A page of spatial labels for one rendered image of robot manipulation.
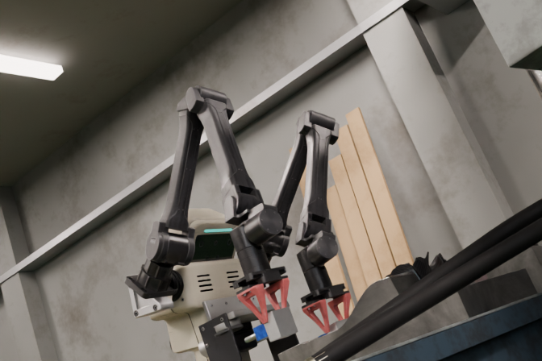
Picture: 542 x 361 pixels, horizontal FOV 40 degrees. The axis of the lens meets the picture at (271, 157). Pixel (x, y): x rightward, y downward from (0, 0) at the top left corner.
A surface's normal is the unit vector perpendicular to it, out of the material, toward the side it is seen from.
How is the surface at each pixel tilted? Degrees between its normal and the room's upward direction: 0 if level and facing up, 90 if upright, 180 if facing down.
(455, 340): 90
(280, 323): 91
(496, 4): 90
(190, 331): 90
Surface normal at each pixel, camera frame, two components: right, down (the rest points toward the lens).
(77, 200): -0.59, -0.05
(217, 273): 0.77, -0.33
